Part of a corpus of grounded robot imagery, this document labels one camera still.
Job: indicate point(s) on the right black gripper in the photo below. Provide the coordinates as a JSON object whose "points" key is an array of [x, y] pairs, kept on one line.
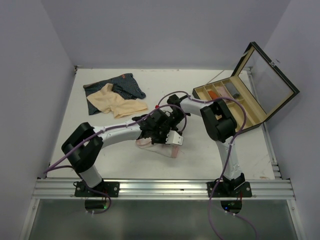
{"points": [[175, 128]]}

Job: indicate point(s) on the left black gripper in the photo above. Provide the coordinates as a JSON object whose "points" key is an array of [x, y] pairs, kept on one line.
{"points": [[167, 130]]}

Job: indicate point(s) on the white pink-trimmed underwear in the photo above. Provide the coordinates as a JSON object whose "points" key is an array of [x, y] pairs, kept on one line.
{"points": [[166, 150]]}

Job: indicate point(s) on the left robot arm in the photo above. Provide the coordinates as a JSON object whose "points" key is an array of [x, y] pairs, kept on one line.
{"points": [[85, 143]]}

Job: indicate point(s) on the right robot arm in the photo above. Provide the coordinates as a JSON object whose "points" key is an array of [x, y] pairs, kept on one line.
{"points": [[220, 126]]}

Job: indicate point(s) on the rolled orange underwear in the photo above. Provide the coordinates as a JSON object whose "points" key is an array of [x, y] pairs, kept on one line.
{"points": [[212, 94]]}

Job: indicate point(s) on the rolled pink underwear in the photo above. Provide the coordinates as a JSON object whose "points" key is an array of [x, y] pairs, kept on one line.
{"points": [[222, 91]]}

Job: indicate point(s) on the beige underwear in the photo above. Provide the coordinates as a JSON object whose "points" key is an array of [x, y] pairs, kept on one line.
{"points": [[105, 100]]}

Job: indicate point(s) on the rolled grey underwear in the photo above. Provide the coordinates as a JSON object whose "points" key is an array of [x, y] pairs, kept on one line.
{"points": [[232, 90]]}

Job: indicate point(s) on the blue striped boxer shorts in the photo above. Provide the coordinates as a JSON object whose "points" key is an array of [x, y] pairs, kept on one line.
{"points": [[125, 85]]}

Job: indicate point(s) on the black wooden compartment box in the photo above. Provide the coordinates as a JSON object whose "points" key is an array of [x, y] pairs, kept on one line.
{"points": [[264, 89]]}

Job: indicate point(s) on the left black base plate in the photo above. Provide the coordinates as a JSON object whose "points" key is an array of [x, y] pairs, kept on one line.
{"points": [[111, 188]]}

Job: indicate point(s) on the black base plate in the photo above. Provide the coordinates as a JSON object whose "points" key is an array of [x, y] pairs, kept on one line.
{"points": [[111, 188], [224, 191]]}

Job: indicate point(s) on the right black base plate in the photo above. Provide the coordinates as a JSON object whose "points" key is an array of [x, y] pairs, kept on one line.
{"points": [[224, 191]]}

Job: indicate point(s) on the aluminium mounting rail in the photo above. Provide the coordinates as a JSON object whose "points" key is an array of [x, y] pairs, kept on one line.
{"points": [[170, 189]]}

